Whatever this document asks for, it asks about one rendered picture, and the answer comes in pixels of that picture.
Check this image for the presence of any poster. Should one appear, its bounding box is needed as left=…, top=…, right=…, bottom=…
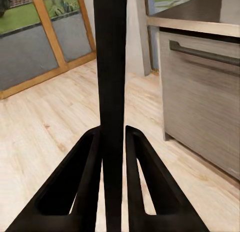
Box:
left=93, top=0, right=127, bottom=232

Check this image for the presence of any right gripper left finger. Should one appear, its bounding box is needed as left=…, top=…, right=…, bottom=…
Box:
left=5, top=125, right=103, bottom=232

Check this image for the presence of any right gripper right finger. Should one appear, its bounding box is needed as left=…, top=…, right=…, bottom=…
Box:
left=125, top=125, right=210, bottom=232

